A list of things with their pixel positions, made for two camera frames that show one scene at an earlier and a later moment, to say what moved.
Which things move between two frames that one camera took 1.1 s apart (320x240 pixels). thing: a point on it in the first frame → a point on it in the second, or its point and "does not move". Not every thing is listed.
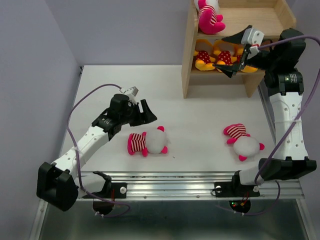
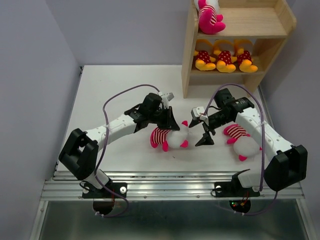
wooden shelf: [270, 16] does not move
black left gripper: [149, 116] → [170, 123]
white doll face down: [155, 141] → [170, 138]
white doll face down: [244, 145] does not move
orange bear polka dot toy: [203, 51] does not move
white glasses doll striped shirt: [209, 19] does not move
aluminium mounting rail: [192, 185] does not move
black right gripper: [228, 69] → [206, 139]
